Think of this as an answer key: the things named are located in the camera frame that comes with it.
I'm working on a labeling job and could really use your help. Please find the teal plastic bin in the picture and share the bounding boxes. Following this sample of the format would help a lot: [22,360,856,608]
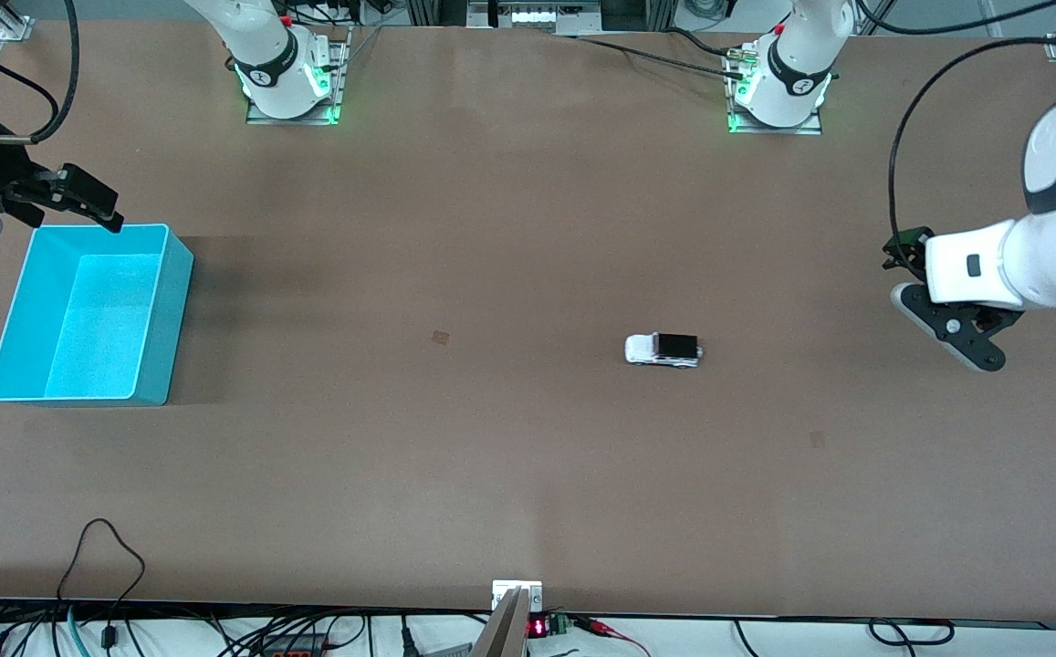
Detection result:
[0,223,195,407]

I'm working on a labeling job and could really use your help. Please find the control box with lit panel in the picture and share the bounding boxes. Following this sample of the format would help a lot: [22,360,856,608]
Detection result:
[468,0,601,36]

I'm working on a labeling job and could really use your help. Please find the red black clip lead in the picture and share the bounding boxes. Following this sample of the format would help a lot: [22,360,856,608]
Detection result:
[573,616,652,657]

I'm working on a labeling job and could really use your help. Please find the grey power strip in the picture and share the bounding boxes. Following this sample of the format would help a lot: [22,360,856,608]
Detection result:
[258,634,328,657]

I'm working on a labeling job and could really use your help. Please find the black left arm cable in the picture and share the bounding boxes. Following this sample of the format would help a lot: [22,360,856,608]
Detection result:
[887,36,1056,249]

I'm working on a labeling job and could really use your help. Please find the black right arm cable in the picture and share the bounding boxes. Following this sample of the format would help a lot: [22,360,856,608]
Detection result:
[0,0,83,145]

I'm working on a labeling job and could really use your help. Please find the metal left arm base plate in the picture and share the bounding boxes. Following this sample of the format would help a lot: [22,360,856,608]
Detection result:
[726,41,823,136]

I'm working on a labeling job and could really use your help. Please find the black cable to arm base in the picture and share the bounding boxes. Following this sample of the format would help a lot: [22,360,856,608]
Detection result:
[573,27,752,83]

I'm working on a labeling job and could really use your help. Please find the thin black looped cable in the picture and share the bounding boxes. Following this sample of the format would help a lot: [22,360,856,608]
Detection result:
[55,518,147,631]

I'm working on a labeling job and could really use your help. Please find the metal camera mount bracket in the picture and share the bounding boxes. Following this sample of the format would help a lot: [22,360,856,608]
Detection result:
[471,579,544,657]

